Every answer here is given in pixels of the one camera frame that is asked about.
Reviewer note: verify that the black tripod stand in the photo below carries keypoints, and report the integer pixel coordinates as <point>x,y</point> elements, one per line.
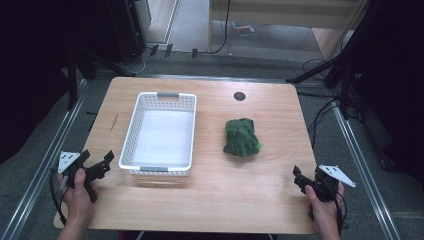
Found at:
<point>316,70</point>

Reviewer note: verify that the metal floor rail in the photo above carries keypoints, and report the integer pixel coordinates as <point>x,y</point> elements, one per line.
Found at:
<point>363,166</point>
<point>40,166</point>

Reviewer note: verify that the person's right hand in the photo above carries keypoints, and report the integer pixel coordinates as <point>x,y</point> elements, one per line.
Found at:
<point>321,208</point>

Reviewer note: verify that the black metal stand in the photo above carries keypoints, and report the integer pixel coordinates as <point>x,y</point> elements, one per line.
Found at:
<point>71,83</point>

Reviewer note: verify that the person's left hand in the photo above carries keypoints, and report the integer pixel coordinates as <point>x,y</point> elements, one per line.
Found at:
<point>78,200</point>

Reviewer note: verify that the black cabinet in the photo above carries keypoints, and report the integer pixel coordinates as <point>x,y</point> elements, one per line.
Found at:
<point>125,30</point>

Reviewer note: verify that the black round table grommet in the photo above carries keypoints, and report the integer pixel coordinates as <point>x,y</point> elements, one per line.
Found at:
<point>239,96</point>

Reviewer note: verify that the dark curtain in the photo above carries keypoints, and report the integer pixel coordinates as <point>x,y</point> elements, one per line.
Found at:
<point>30,66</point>
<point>393,83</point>

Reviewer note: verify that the white plastic basket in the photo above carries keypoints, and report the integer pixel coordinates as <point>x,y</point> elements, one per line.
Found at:
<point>163,140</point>

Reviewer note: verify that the book with red cover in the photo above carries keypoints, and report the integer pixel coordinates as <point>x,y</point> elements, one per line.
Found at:
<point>244,29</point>

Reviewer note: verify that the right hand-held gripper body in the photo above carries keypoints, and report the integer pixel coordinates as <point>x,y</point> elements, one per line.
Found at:
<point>328,183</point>

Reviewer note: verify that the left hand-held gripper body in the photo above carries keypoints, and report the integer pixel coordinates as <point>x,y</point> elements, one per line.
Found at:
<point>69,160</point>

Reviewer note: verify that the dark green cloth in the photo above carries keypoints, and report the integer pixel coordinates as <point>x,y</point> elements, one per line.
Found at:
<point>241,137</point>

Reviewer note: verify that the light wooden furniture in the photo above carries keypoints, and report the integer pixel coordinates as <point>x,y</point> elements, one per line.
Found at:
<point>283,15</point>

